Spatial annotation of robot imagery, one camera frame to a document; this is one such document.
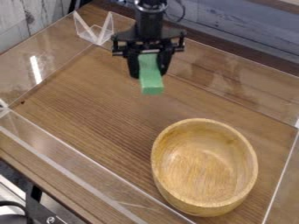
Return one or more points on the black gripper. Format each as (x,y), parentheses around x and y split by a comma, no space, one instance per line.
(149,37)

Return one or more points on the green rectangular block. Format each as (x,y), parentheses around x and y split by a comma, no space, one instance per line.
(150,77)

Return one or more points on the brown wooden bowl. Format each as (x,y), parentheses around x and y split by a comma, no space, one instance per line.
(205,166)

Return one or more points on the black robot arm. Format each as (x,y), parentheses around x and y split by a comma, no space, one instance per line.
(150,3)

